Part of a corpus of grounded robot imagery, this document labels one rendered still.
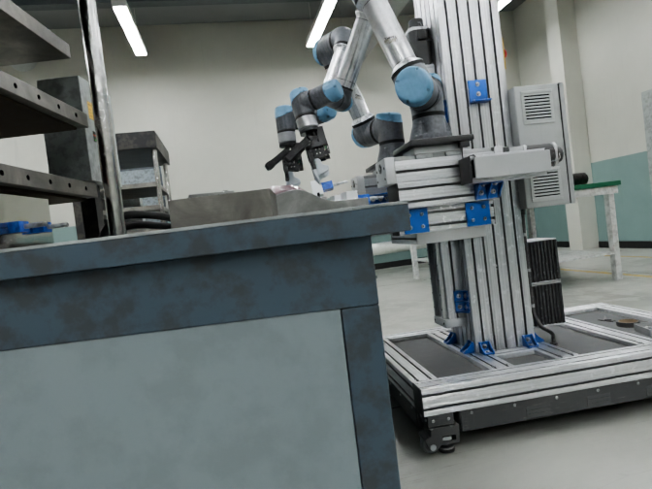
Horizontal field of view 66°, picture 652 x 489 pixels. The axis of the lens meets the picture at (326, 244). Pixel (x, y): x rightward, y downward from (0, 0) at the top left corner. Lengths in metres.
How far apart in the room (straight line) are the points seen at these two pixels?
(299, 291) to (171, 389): 0.21
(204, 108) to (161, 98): 0.67
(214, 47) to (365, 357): 8.37
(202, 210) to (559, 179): 1.50
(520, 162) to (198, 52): 7.50
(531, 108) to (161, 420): 1.78
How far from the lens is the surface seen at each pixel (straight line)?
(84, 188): 1.90
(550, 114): 2.18
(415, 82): 1.70
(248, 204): 1.00
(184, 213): 1.03
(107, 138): 2.01
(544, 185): 2.12
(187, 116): 8.58
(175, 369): 0.70
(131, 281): 0.69
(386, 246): 7.52
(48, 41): 1.99
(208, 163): 8.42
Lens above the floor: 0.78
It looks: 2 degrees down
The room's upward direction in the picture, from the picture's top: 7 degrees counter-clockwise
